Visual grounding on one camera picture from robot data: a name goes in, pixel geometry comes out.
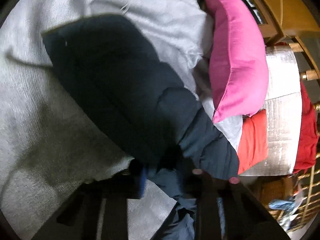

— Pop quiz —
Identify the light blue cloth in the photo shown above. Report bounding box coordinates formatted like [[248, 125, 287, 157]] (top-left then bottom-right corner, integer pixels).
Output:
[[268, 197, 298, 212]]

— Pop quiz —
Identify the orange wooden pillar cabinet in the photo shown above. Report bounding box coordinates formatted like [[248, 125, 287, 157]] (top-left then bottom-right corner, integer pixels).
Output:
[[251, 0, 319, 46]]

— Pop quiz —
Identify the silver foil insulation mat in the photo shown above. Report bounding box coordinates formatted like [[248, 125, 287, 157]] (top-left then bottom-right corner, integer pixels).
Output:
[[241, 46, 302, 177]]

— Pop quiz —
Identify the red pillow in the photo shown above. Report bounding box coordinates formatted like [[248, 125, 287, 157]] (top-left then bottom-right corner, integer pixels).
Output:
[[237, 109, 268, 174]]

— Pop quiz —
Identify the navy blue puffer jacket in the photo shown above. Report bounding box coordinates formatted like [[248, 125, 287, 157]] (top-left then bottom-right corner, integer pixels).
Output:
[[42, 15, 239, 239]]

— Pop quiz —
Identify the grey bed sheet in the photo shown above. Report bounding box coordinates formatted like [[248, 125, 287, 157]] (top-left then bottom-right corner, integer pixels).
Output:
[[1, 0, 239, 239]]

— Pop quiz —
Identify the red blanket on railing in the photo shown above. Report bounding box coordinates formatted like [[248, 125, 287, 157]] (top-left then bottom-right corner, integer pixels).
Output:
[[293, 81, 319, 174]]

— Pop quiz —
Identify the pink pillow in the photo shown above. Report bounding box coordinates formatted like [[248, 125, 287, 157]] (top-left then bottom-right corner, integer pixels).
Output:
[[205, 0, 269, 123]]

